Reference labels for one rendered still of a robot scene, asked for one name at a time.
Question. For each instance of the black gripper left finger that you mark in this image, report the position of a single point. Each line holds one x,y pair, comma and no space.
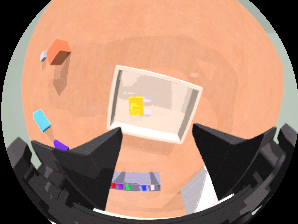
88,167

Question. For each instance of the small purple block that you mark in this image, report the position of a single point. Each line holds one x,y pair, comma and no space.
60,145

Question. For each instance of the cream shallow tray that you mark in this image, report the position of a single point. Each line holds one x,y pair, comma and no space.
173,104

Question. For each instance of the yellow fuse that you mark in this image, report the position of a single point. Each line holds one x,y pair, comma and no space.
137,106

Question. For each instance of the orange block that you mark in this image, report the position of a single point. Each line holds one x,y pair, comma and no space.
58,52

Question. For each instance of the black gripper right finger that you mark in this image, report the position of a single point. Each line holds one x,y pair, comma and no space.
227,157

